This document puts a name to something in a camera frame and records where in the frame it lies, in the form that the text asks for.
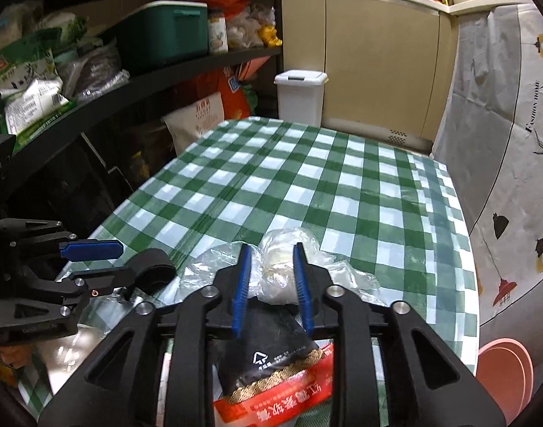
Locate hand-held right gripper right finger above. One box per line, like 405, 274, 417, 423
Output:
293, 242, 506, 427

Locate white lidded bin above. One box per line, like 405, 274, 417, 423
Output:
273, 70, 329, 128

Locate green checked tablecloth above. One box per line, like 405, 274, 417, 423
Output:
20, 116, 483, 427

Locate white bag with red print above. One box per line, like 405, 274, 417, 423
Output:
161, 91, 224, 154

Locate red and white carton box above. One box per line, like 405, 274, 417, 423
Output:
213, 342, 340, 427

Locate dark plastic bag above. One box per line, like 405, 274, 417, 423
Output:
60, 44, 130, 99

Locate clear bags of food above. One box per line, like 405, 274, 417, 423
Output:
227, 4, 277, 49

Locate black packet with gold pattern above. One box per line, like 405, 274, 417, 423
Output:
217, 300, 326, 406

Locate yellow toy figure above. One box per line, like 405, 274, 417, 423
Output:
258, 24, 283, 48

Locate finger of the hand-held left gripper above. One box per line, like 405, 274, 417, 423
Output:
0, 218, 123, 273
0, 267, 135, 348

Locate black shelf rack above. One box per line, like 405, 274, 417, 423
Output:
0, 0, 284, 232

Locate green and white food bag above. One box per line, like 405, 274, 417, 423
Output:
0, 27, 77, 138

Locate orange bag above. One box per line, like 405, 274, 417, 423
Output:
178, 69, 255, 122

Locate glass jar with label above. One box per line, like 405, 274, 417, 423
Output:
208, 8, 229, 54

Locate clear plastic bag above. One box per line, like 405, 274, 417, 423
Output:
178, 228, 381, 307

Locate beige cabinet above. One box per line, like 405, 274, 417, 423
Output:
280, 0, 460, 154

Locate printed white cloth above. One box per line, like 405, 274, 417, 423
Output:
432, 4, 543, 365

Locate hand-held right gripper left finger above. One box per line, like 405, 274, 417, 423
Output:
37, 244, 253, 427

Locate green storage box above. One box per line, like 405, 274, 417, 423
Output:
115, 1, 209, 70

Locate orange packet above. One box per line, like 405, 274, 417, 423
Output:
0, 347, 19, 389

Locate pink plastic basin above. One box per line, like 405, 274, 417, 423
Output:
475, 338, 536, 427

